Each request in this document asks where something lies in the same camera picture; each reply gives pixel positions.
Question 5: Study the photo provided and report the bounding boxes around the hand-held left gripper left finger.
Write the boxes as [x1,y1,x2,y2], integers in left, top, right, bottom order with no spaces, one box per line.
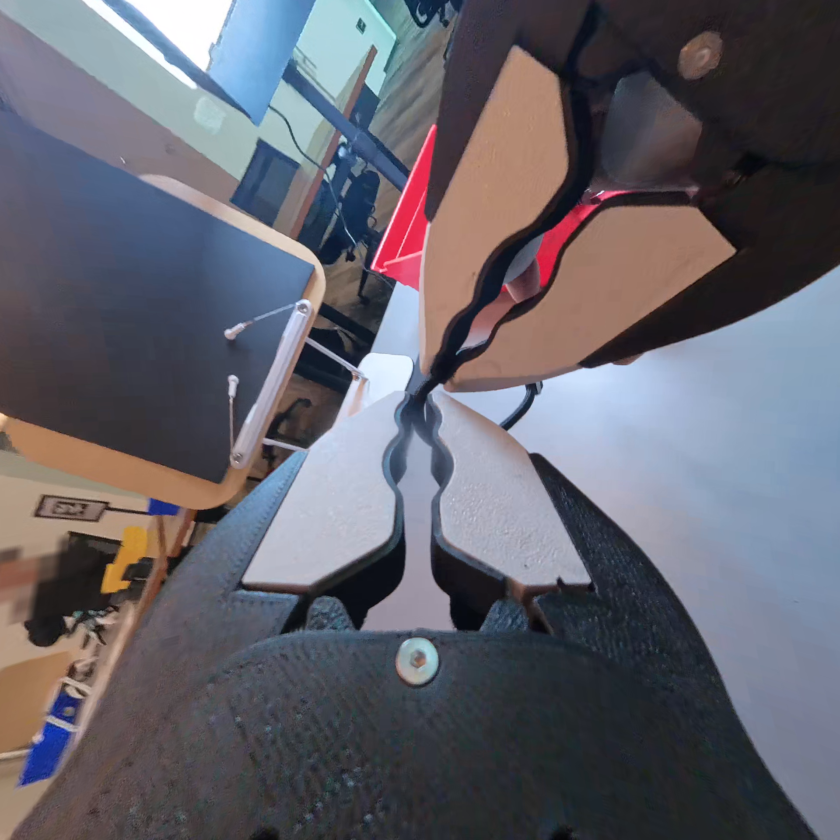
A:
[241,391,409,596]

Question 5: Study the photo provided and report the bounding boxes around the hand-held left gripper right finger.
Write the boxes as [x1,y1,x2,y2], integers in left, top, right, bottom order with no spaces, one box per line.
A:
[430,391,593,605]

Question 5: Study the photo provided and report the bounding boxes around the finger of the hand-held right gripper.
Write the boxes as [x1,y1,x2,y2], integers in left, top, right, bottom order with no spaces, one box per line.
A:
[449,193,737,393]
[419,45,581,382]

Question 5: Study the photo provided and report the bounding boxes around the red plastic bin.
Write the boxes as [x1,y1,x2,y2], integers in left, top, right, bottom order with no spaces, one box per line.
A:
[371,125,595,290]

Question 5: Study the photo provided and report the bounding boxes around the black braided cable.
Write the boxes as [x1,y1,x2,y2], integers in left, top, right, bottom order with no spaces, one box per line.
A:
[400,374,546,432]

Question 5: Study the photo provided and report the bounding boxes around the black office chair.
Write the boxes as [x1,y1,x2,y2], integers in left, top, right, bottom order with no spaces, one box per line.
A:
[320,167,383,265]

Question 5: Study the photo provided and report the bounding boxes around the black light stand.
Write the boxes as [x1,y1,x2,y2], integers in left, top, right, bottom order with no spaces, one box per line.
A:
[282,59,411,193]

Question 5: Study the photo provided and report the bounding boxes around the wooden desk with black legs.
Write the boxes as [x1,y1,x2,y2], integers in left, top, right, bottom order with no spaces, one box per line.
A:
[79,511,198,729]

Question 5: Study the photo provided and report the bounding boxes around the small yellow bin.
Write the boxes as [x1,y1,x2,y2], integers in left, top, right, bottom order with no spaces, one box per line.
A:
[101,525,151,593]

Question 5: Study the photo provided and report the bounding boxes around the small marker sign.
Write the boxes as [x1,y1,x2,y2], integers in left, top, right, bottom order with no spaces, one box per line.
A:
[34,495,148,524]

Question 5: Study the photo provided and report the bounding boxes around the studio light panel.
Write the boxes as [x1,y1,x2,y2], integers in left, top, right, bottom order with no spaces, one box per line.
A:
[98,0,317,127]

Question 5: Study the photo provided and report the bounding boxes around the black board on white stand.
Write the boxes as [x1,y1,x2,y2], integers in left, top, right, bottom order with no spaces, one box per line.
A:
[0,112,416,511]

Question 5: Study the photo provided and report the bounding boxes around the black board with wooden back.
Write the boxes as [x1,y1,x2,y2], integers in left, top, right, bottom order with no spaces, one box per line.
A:
[0,650,74,757]

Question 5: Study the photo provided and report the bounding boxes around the dark wall panel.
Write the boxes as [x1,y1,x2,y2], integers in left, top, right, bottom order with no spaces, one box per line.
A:
[230,138,301,225]

